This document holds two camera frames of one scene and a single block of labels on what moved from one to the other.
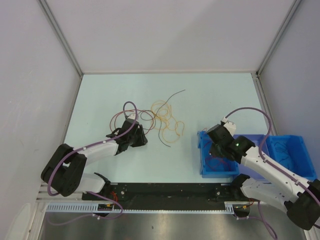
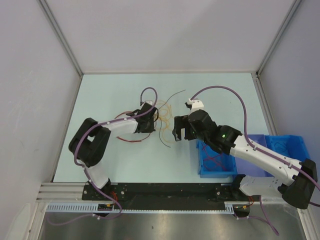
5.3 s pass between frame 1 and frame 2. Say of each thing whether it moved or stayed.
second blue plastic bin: stayed
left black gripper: moved
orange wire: stayed
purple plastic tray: stayed
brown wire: stayed
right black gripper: moved
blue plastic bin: stayed
